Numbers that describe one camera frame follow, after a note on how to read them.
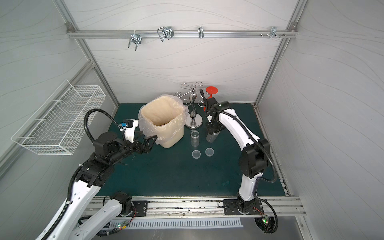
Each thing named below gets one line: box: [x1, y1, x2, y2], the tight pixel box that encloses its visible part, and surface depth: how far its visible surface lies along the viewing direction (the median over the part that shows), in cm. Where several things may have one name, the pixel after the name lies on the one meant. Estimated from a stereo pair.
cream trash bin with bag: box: [138, 94, 189, 148], surface depth 85 cm
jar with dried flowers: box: [190, 130, 200, 147], surface depth 93 cm
